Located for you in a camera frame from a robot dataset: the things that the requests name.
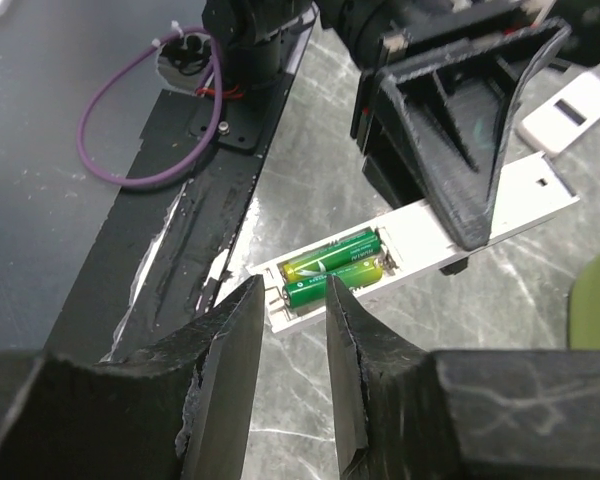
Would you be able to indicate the wide white remote control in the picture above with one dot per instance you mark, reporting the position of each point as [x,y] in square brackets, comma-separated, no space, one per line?
[564,117]

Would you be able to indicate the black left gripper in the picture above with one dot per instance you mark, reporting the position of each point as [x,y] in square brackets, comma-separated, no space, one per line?
[438,123]

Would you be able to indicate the slim white remote control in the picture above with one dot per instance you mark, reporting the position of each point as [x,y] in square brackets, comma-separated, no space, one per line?
[531,192]

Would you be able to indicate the green plastic bowl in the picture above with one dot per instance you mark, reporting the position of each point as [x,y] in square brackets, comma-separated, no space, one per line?
[584,308]

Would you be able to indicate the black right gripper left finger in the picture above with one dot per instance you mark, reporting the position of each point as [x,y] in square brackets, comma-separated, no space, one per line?
[176,409]

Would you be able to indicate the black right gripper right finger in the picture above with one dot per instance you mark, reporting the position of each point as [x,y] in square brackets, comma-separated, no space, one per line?
[401,412]

